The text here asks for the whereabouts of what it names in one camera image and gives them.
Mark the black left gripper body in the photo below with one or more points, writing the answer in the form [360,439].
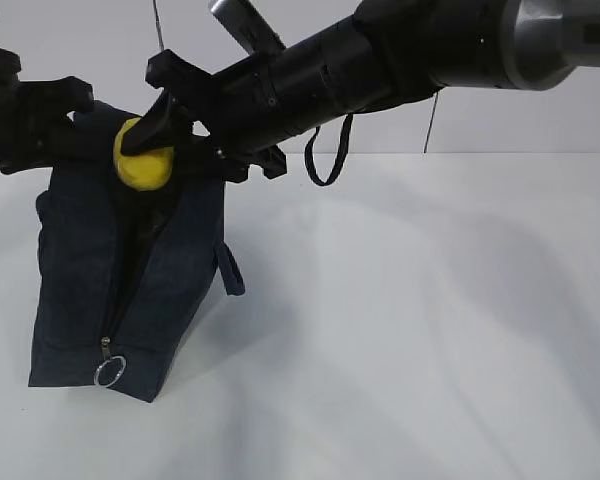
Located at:
[34,116]

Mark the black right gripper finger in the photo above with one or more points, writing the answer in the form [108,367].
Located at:
[195,157]
[164,125]

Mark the dark navy fabric lunch bag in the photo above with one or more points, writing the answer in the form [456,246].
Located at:
[123,272]

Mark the yellow lemon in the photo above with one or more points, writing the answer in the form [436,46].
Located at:
[148,171]

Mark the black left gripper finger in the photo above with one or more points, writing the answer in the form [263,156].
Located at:
[87,145]

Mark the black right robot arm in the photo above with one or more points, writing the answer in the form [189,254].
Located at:
[385,55]

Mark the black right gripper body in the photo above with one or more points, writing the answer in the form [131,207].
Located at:
[220,106]

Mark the silver wrist camera on right arm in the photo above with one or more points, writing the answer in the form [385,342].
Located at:
[247,26]

